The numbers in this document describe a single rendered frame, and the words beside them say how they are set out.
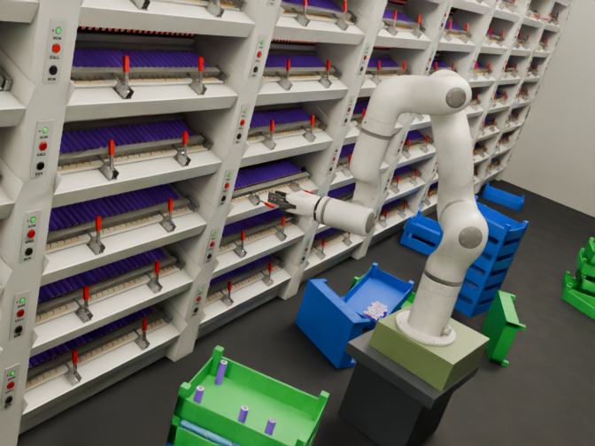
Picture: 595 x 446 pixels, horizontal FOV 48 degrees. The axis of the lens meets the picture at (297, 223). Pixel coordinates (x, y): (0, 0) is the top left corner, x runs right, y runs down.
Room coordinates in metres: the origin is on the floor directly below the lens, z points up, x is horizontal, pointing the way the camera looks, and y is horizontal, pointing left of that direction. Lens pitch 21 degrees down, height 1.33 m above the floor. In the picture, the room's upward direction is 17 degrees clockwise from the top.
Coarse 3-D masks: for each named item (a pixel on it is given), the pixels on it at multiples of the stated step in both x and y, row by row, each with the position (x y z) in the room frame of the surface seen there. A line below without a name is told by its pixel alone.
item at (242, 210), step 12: (300, 156) 2.53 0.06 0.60; (300, 168) 2.52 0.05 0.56; (312, 168) 2.50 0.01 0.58; (312, 180) 2.50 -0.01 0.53; (324, 180) 2.48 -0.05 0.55; (288, 192) 2.31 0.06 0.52; (240, 204) 2.05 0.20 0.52; (252, 204) 2.09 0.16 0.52; (264, 204) 2.13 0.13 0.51; (276, 204) 2.23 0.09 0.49; (228, 216) 1.95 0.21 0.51; (240, 216) 2.02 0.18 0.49
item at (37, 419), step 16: (320, 272) 2.84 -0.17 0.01; (256, 304) 2.35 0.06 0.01; (224, 320) 2.16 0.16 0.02; (160, 352) 1.84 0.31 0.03; (128, 368) 1.71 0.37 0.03; (96, 384) 1.59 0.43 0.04; (64, 400) 1.48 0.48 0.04; (80, 400) 1.54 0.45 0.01; (32, 416) 1.39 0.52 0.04; (48, 416) 1.44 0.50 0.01
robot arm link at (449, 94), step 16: (384, 80) 1.85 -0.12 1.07; (400, 80) 1.83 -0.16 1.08; (416, 80) 1.81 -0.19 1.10; (432, 80) 1.78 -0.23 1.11; (448, 80) 1.77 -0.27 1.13; (464, 80) 1.79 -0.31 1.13; (384, 96) 1.81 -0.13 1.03; (400, 96) 1.81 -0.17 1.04; (416, 96) 1.79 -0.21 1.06; (432, 96) 1.77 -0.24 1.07; (448, 96) 1.75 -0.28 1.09; (464, 96) 1.75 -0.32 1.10; (368, 112) 1.83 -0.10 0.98; (384, 112) 1.81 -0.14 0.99; (400, 112) 1.83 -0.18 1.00; (416, 112) 1.81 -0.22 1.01; (432, 112) 1.78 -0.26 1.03; (448, 112) 1.76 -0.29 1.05; (368, 128) 1.81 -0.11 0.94; (384, 128) 1.81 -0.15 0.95
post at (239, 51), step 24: (264, 0) 1.86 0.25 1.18; (264, 24) 1.89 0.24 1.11; (216, 48) 1.90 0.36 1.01; (240, 48) 1.87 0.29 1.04; (240, 72) 1.86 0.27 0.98; (240, 96) 1.86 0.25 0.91; (216, 120) 1.87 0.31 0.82; (240, 144) 1.91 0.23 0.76; (216, 192) 1.86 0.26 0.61; (216, 216) 1.88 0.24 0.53; (192, 240) 1.87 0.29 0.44; (216, 240) 1.91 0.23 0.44; (192, 288) 1.85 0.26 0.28; (192, 336) 1.92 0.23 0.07
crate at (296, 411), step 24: (216, 360) 1.39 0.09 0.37; (192, 384) 1.29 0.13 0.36; (240, 384) 1.39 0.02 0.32; (264, 384) 1.38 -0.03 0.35; (192, 408) 1.21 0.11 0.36; (216, 408) 1.27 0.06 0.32; (240, 408) 1.30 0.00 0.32; (264, 408) 1.32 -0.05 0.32; (288, 408) 1.35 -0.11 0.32; (312, 408) 1.35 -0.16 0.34; (216, 432) 1.19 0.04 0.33; (240, 432) 1.18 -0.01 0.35; (264, 432) 1.24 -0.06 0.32; (288, 432) 1.27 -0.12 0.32; (312, 432) 1.23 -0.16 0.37
